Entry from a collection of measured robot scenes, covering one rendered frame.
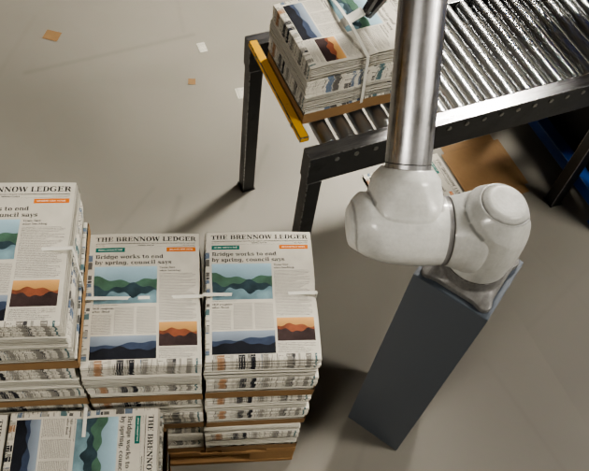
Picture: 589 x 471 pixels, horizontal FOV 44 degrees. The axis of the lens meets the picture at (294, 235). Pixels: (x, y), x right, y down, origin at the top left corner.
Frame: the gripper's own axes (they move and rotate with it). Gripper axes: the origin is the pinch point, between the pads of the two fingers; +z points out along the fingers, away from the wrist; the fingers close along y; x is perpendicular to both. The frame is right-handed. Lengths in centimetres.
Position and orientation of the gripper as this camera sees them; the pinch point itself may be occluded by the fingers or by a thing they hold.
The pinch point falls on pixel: (338, 7)
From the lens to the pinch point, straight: 216.5
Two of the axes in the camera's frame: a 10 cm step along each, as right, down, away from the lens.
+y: 3.4, 3.6, 8.7
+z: -8.6, 4.9, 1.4
